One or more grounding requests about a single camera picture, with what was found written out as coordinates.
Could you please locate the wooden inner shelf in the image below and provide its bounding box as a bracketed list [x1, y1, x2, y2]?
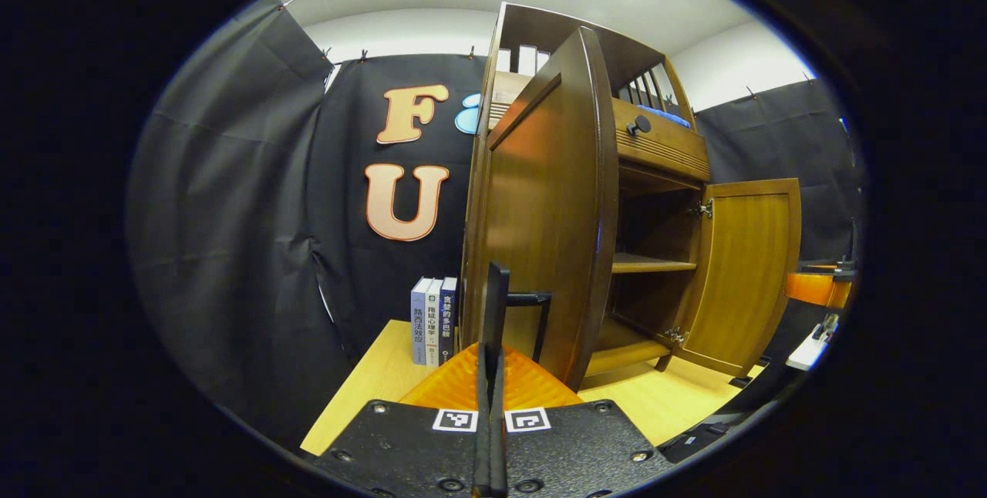
[611, 251, 699, 275]

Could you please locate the wooden ribbed drawer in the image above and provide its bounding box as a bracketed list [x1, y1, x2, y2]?
[487, 70, 712, 183]

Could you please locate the blue folded towel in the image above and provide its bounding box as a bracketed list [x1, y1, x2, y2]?
[637, 103, 692, 130]

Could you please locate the black door handle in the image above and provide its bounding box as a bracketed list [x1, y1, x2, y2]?
[505, 291, 553, 364]

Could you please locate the white plastic device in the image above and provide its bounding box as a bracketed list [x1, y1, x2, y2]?
[785, 315, 840, 372]

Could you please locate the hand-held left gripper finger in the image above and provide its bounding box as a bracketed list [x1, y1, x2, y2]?
[492, 263, 675, 498]
[308, 261, 498, 498]

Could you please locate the wooden double-door shoe cabinet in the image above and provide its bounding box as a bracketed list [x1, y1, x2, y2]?
[461, 2, 803, 392]

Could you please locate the dark blue book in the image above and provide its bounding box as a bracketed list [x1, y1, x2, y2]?
[440, 276, 459, 364]

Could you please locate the black backdrop cloth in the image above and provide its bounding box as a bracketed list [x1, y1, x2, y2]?
[127, 0, 864, 445]

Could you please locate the pale grey-blue book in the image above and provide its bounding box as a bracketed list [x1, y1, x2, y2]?
[410, 277, 434, 366]

